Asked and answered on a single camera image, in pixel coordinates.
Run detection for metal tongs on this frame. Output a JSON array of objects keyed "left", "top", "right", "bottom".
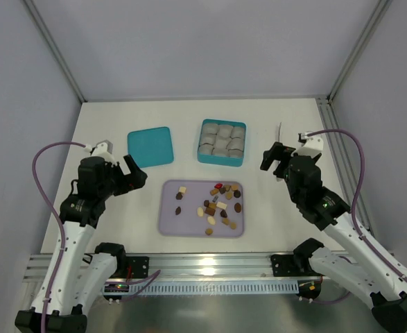
[{"left": 275, "top": 122, "right": 282, "bottom": 142}]

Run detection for brown square chocolate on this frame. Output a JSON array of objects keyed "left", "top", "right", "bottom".
[{"left": 205, "top": 207, "right": 216, "bottom": 216}]

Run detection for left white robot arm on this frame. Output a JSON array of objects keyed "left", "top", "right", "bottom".
[{"left": 15, "top": 155, "right": 147, "bottom": 332}]

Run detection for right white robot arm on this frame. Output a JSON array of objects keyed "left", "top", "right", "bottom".
[{"left": 260, "top": 142, "right": 407, "bottom": 332}]

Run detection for brown leaf chocolate right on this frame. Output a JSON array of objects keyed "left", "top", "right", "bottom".
[{"left": 234, "top": 203, "right": 242, "bottom": 213}]

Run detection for teal chocolate box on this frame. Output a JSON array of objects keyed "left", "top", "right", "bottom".
[{"left": 196, "top": 119, "right": 247, "bottom": 167}]

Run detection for white square chocolate centre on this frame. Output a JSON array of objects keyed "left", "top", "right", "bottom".
[{"left": 216, "top": 201, "right": 227, "bottom": 210}]

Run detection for white swirl oval chocolate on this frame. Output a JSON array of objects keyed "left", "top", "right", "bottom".
[{"left": 197, "top": 207, "right": 204, "bottom": 217}]

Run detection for cream oval chocolate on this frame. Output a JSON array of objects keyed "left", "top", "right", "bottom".
[{"left": 207, "top": 216, "right": 216, "bottom": 225}]

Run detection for teal box lid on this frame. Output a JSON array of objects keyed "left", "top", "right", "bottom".
[{"left": 127, "top": 126, "right": 174, "bottom": 168}]

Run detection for purple tray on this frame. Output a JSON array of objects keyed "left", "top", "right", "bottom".
[{"left": 158, "top": 180, "right": 245, "bottom": 239}]

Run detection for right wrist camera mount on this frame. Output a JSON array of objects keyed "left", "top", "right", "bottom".
[{"left": 293, "top": 132, "right": 324, "bottom": 158}]

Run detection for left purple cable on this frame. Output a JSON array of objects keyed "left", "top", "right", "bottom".
[{"left": 32, "top": 141, "right": 88, "bottom": 333}]

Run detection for purple cable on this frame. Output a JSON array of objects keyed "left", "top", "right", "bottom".
[
  {"left": 32, "top": 141, "right": 88, "bottom": 333},
  {"left": 306, "top": 128, "right": 407, "bottom": 333}
]

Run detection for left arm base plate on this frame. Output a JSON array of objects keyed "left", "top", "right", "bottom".
[{"left": 124, "top": 256, "right": 150, "bottom": 280}]

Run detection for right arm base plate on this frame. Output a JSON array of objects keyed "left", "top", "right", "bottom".
[{"left": 270, "top": 254, "right": 300, "bottom": 278}]

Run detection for aluminium frame rail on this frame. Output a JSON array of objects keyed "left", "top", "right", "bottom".
[{"left": 23, "top": 252, "right": 320, "bottom": 282}]

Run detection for slotted cable duct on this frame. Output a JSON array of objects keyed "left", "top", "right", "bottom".
[{"left": 101, "top": 280, "right": 299, "bottom": 297}]

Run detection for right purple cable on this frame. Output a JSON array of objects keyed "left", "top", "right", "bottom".
[{"left": 306, "top": 128, "right": 407, "bottom": 333}]

